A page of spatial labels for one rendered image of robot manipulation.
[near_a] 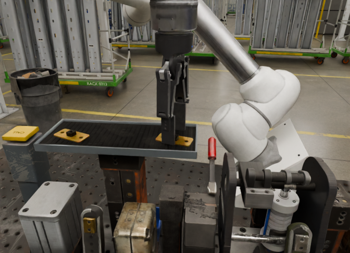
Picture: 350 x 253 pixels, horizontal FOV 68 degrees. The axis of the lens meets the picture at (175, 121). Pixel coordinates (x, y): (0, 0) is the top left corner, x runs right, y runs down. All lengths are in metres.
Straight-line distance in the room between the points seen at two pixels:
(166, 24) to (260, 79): 0.62
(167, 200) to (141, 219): 0.06
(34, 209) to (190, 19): 0.45
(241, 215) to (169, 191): 0.58
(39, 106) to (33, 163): 2.48
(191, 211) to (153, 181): 0.69
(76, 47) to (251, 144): 4.07
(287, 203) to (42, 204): 0.47
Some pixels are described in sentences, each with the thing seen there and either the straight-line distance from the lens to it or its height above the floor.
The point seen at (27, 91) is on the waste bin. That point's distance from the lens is 3.15.
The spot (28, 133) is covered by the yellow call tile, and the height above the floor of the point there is 1.16.
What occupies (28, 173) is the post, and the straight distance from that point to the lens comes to 0.77.
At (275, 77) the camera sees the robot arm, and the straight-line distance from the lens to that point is 1.07.
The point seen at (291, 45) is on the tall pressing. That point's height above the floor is 0.39.
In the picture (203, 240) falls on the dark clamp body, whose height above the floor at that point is 1.03.
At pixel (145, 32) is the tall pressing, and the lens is 8.06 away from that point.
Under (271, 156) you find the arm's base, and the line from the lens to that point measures 1.08.
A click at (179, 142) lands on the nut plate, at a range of 0.59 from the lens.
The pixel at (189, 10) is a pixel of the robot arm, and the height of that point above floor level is 1.44.
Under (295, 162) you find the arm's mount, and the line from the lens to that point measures 1.02.
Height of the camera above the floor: 1.46
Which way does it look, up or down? 25 degrees down
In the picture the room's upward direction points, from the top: straight up
